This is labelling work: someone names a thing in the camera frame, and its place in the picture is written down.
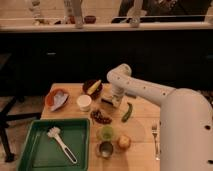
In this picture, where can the white cup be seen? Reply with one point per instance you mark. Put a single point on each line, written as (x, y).
(84, 102)

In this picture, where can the white dish brush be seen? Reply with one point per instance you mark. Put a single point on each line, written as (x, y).
(54, 132)

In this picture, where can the brown bowl on shelf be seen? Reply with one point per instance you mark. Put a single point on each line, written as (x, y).
(90, 19)

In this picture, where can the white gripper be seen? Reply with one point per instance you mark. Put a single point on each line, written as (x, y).
(116, 100)

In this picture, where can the green plastic tray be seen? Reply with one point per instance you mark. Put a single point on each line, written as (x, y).
(42, 153)

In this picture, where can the black chair base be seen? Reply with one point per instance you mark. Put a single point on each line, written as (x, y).
(5, 117)

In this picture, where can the yellow corn cob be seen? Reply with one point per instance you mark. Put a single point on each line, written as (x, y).
(93, 88)

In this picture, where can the dark brown bowl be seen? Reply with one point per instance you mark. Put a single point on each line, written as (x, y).
(89, 83)

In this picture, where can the yellow apple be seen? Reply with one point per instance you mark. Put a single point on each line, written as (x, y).
(124, 142)

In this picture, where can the silver fork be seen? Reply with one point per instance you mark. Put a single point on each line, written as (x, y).
(155, 133)

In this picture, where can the orange bowl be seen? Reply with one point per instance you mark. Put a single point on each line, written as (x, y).
(50, 95)

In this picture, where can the metal measuring cup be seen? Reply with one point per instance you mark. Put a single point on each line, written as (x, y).
(105, 149)

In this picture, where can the grey cloth in bowl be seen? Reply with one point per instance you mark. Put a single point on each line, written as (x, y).
(58, 100)

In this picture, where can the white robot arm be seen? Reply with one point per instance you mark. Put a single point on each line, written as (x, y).
(186, 120)

